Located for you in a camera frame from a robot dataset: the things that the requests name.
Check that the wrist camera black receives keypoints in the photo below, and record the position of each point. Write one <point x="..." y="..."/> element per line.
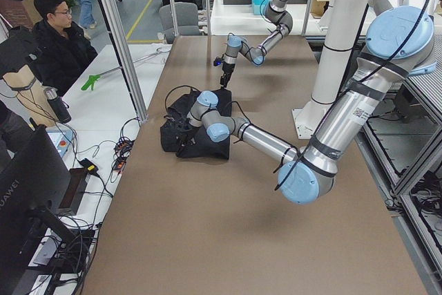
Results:
<point x="172" y="124"/>
<point x="217" y="61"/>

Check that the teach pendant with red button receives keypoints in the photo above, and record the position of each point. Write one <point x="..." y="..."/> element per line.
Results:
<point x="62" y="139"/>

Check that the black Huawei monitor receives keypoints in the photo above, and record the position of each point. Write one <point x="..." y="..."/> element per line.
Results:
<point x="33" y="185"/>

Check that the grey office chair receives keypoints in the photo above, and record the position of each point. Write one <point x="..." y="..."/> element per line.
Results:
<point x="187" y="20"/>

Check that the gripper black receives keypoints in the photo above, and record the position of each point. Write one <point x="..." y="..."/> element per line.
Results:
<point x="227" y="67"/>
<point x="181" y="127"/>

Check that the blue plastic bin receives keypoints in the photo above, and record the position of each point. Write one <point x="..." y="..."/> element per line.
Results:
<point x="258" y="6"/>

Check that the black water bottle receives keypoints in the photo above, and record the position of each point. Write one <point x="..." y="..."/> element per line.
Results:
<point x="57" y="104"/>

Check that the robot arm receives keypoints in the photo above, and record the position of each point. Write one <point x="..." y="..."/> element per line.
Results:
<point x="369" y="45"/>
<point x="275" y="13"/>

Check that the black graphic t-shirt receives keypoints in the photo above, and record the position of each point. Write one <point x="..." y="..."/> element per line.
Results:
<point x="202" y="145"/>

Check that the green grabber tool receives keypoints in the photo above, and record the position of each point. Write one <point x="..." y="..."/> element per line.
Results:
<point x="90" y="83"/>

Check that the black power adapter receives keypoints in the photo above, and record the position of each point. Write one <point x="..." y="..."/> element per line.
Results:
<point x="90" y="166"/>

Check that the seated man black jacket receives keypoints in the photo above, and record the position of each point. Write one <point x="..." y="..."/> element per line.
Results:
<point x="65" y="51"/>

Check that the brown cardboard box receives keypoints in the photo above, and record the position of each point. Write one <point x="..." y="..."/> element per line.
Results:
<point x="318" y="7"/>

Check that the aluminium frame post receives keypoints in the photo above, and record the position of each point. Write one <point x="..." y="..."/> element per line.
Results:
<point x="116" y="34"/>

